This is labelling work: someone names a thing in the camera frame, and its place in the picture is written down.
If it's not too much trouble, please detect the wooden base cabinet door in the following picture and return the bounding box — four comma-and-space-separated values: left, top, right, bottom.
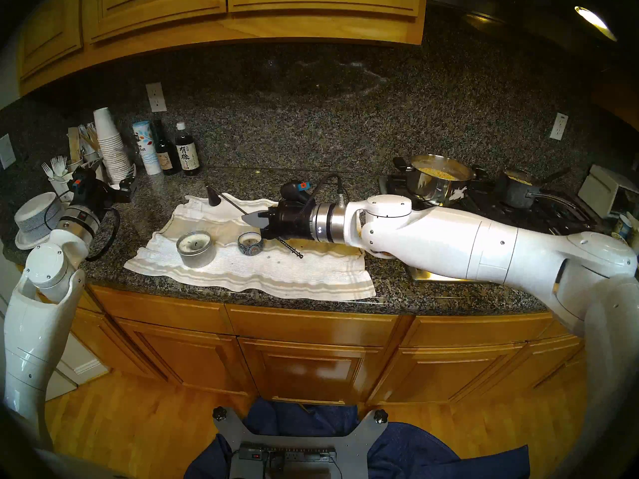
238, 337, 386, 405
116, 317, 256, 397
367, 343, 527, 405

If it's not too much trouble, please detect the dark oil bottle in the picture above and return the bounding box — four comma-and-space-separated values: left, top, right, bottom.
152, 119, 180, 176

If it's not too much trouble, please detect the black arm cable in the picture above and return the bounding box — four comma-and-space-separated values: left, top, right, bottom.
85, 205, 120, 262
310, 172, 348, 207

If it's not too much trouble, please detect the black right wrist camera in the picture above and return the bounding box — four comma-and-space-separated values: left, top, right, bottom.
280, 180, 313, 204

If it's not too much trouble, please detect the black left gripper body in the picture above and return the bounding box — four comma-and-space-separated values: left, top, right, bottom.
92, 180, 132, 210

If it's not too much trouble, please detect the silver tin candle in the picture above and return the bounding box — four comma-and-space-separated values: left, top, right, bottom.
176, 230, 217, 269

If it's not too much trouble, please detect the dark blue cloth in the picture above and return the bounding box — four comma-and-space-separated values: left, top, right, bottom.
184, 397, 531, 479

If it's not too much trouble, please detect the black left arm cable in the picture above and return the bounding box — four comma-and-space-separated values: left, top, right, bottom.
85, 205, 120, 262

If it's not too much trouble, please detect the stainless steel cooking pot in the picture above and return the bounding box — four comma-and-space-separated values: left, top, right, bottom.
393, 154, 489, 207

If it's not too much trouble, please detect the white beige striped towel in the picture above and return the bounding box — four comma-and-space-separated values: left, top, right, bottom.
124, 193, 377, 301

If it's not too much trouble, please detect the white countertop appliance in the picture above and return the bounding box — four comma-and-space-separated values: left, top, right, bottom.
578, 164, 639, 219

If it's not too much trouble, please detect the white cup holding forks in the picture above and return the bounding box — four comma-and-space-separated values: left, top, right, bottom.
48, 174, 73, 203

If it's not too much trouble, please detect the dark range hood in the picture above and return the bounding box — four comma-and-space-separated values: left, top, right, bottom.
427, 0, 639, 59

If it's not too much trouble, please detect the wooden drawer front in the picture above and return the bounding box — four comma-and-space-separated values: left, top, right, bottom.
225, 303, 400, 347
399, 313, 552, 349
90, 285, 234, 335

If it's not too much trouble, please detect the black metal candle snuffer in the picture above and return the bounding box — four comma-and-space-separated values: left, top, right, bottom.
206, 185, 305, 259

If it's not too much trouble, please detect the soy sauce bottle white cap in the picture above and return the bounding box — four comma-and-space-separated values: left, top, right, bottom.
175, 122, 201, 177

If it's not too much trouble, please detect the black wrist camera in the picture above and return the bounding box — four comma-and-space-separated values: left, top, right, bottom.
280, 180, 313, 204
70, 167, 98, 196

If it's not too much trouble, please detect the stainless gas cooktop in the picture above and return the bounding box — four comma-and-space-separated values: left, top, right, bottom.
378, 174, 615, 284

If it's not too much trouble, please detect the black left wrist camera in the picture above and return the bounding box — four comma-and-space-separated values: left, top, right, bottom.
70, 167, 98, 196

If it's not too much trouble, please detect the stack of white paper plates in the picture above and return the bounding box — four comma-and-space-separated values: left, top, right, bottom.
14, 209, 75, 250

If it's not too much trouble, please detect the bundle of wooden sticks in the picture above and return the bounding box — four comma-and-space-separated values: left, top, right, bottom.
67, 124, 101, 164

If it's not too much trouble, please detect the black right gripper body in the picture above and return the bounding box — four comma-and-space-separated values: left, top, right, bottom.
274, 200, 316, 240

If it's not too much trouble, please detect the wooden wall cabinet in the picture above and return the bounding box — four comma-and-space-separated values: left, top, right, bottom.
17, 0, 429, 97

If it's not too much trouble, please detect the white sea salt canister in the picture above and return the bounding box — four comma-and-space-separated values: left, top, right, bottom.
132, 121, 162, 176

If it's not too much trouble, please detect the small patterned bowl candle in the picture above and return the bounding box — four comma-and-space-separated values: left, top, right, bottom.
237, 232, 264, 256

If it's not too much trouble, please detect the black saucepan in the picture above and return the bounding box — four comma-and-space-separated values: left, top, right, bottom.
496, 169, 582, 210

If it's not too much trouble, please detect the wooden base cabinet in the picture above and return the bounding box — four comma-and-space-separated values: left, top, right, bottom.
20, 263, 595, 409

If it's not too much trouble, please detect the gray robot base plate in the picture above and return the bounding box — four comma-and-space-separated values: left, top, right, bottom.
212, 407, 389, 479

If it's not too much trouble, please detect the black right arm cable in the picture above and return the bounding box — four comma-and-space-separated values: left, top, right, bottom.
310, 172, 348, 207

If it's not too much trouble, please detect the stack of white paper cups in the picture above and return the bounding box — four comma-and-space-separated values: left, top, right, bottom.
93, 107, 131, 185

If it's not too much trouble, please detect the range hood lamp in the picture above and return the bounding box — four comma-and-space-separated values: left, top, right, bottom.
574, 5, 618, 42

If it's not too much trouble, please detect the bunch of white plastic forks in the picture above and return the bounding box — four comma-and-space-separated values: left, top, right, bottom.
41, 156, 68, 179

